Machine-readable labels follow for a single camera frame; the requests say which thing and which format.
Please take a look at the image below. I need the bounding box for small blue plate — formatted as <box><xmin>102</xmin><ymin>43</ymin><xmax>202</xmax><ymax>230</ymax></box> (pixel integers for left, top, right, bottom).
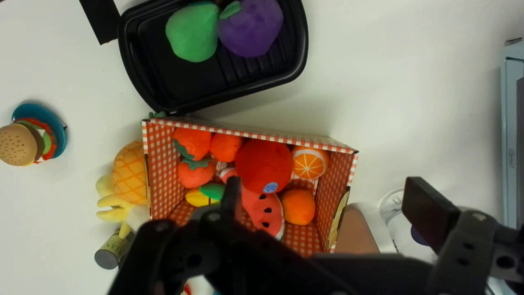
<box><xmin>11</xmin><ymin>102</ymin><xmax>70</xmax><ymax>163</ymax></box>

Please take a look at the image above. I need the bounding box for orange slice plush toy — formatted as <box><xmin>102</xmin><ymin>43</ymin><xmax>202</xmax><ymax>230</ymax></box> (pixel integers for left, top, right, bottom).
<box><xmin>289</xmin><ymin>147</ymin><xmax>330</xmax><ymax>183</ymax></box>

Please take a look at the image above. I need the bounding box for orange tomato plush green leaf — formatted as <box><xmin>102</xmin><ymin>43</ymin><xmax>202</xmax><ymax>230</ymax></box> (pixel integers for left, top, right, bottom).
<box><xmin>173</xmin><ymin>143</ymin><xmax>217</xmax><ymax>191</ymax></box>

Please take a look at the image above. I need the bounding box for toy burger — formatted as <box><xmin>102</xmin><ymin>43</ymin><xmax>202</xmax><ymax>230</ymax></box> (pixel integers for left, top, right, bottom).
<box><xmin>0</xmin><ymin>122</ymin><xmax>40</xmax><ymax>168</ymax></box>

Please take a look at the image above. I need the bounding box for red watermelon slice plush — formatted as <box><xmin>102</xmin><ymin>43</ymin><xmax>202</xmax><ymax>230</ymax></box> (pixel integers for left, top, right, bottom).
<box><xmin>238</xmin><ymin>186</ymin><xmax>286</xmax><ymax>242</ymax></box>

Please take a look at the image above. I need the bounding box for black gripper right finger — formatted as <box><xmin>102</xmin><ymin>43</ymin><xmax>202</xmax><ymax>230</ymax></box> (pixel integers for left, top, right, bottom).
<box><xmin>400</xmin><ymin>176</ymin><xmax>499</xmax><ymax>295</ymax></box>

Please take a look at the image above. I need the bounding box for small toy can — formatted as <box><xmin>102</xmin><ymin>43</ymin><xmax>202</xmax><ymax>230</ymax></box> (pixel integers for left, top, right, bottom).
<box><xmin>93</xmin><ymin>227</ymin><xmax>135</xmax><ymax>271</ymax></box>

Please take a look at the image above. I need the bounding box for black flat bracket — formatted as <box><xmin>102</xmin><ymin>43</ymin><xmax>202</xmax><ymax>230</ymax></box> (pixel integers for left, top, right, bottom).
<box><xmin>78</xmin><ymin>0</ymin><xmax>122</xmax><ymax>47</ymax></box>

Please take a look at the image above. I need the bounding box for yellow pineapple plush toy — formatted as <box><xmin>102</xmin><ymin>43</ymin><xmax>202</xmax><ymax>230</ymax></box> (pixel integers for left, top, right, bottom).
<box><xmin>94</xmin><ymin>140</ymin><xmax>150</xmax><ymax>240</ymax></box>

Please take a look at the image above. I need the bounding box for green apple plush toy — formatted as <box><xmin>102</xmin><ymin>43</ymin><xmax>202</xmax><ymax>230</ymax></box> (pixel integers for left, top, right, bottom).
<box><xmin>163</xmin><ymin>0</ymin><xmax>220</xmax><ymax>65</ymax></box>

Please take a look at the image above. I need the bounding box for purple plum plush toy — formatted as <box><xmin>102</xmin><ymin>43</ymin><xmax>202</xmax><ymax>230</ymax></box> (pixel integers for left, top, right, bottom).
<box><xmin>215</xmin><ymin>0</ymin><xmax>284</xmax><ymax>60</ymax></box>

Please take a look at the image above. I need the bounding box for black plastic tray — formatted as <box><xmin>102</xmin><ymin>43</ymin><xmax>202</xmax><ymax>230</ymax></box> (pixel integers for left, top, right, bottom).
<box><xmin>117</xmin><ymin>0</ymin><xmax>309</xmax><ymax>117</ymax></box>

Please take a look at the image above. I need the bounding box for small orange plush fruit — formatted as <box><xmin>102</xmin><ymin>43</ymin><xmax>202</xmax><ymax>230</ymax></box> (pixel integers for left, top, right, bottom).
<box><xmin>209</xmin><ymin>133</ymin><xmax>243</xmax><ymax>165</ymax></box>

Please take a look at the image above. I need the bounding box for big orange round plush toy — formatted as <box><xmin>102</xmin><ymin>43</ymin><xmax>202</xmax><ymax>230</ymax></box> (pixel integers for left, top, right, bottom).
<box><xmin>233</xmin><ymin>138</ymin><xmax>294</xmax><ymax>196</ymax></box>

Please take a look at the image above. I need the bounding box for yellow green corn plush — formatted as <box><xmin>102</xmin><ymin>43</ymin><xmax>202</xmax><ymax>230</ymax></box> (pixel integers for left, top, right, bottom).
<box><xmin>184</xmin><ymin>183</ymin><xmax>225</xmax><ymax>210</ymax></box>

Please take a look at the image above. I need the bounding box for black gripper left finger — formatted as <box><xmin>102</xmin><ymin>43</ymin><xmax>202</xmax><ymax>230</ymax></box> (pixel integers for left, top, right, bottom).
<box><xmin>107</xmin><ymin>176</ymin><xmax>243</xmax><ymax>295</ymax></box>

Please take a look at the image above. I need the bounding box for clear plastic water bottle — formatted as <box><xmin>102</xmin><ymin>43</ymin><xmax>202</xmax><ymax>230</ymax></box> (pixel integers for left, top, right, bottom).
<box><xmin>379</xmin><ymin>188</ymin><xmax>438</xmax><ymax>256</ymax></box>

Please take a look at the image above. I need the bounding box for orange checkered cardboard box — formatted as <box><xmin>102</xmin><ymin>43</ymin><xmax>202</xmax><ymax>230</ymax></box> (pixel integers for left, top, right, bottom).
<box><xmin>140</xmin><ymin>117</ymin><xmax>381</xmax><ymax>260</ymax></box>

